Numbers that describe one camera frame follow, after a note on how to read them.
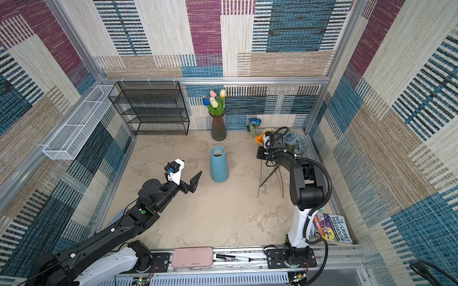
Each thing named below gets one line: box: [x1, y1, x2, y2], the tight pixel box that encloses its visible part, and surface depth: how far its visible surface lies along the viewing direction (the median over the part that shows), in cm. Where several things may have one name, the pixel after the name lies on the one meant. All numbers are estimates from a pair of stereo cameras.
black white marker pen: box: [215, 253, 252, 263], surface depth 76 cm
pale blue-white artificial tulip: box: [209, 96, 219, 108], surface depth 93 cm
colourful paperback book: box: [308, 212, 353, 244], surface depth 81 cm
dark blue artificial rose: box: [249, 117, 262, 128], surface depth 111 cm
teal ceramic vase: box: [209, 145, 229, 183], surface depth 89 cm
